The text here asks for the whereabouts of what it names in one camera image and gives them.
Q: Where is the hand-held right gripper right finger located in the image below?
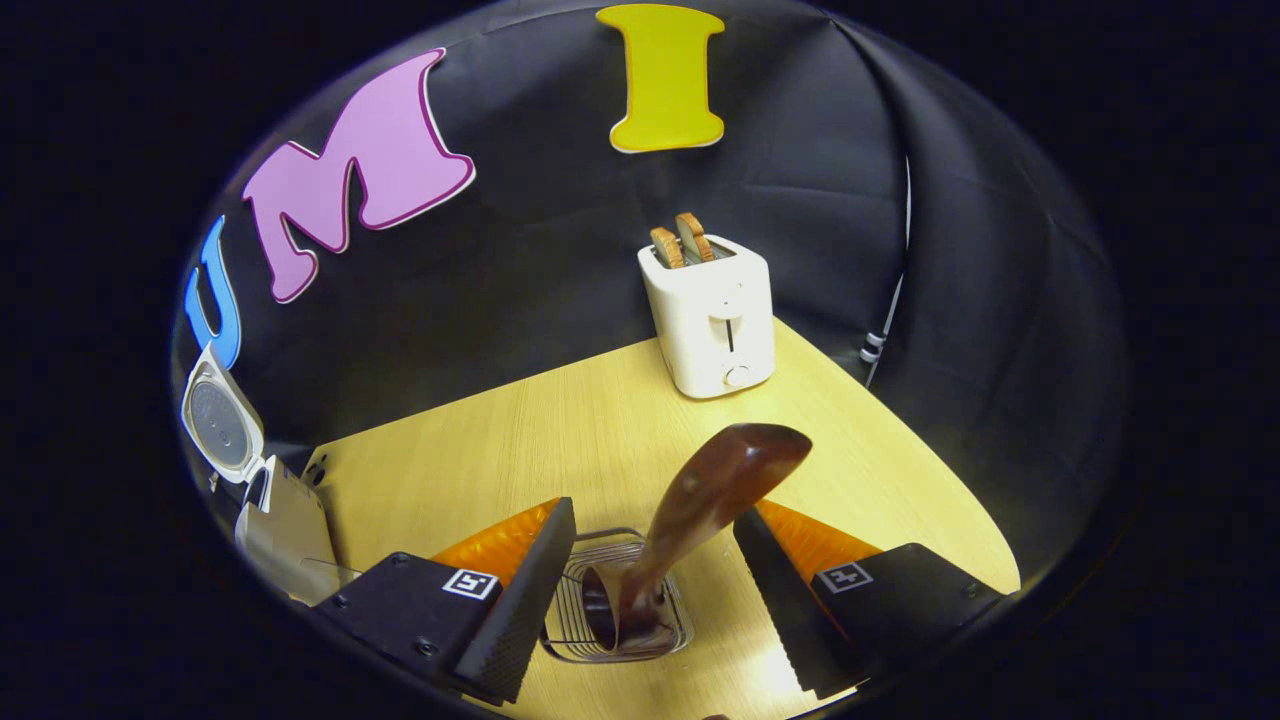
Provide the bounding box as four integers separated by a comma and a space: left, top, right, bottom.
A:
733, 500, 1006, 701

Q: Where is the white power cable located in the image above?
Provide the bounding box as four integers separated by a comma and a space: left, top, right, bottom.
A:
860, 155, 913, 389

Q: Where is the wire chopstick holder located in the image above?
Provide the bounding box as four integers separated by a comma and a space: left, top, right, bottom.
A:
540, 528, 696, 664

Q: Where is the brown wooden spoon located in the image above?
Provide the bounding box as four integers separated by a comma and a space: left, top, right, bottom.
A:
582, 423, 813, 651

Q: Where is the white rice cooker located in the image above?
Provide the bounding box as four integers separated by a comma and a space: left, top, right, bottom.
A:
180, 343, 341, 606

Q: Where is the white toaster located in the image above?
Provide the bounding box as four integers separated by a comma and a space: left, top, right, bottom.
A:
638, 235, 776, 400

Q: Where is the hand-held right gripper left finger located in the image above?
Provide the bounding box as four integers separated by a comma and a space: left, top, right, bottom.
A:
315, 497, 578, 706

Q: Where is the black backdrop cloth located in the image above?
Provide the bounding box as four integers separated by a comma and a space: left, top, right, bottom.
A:
170, 0, 1126, 591

